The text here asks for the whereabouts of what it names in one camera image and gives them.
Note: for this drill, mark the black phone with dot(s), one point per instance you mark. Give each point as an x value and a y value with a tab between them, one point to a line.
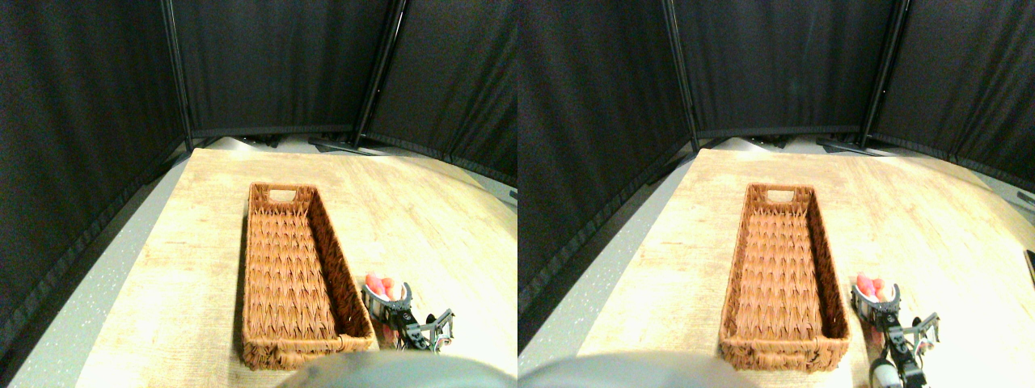
1031	268

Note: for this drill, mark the brown wicker basket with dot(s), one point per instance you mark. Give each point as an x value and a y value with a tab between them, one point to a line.
283	275
776	275

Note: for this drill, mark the black curtain stand foot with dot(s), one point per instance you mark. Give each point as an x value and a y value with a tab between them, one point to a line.
768	141
267	141
845	146
340	146

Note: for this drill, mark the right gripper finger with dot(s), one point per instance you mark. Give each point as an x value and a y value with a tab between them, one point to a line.
373	304
407	301
896	304
863	310

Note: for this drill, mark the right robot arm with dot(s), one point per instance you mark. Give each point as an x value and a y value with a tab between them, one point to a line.
885	376

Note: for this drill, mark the black curtain stand pole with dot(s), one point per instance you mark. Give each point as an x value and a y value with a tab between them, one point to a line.
380	73
178	73
884	73
680	73

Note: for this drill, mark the red toy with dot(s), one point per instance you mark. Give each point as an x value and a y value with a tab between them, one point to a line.
865	284
376	284

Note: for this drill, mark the black bracket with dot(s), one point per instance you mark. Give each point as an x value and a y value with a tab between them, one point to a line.
930	325

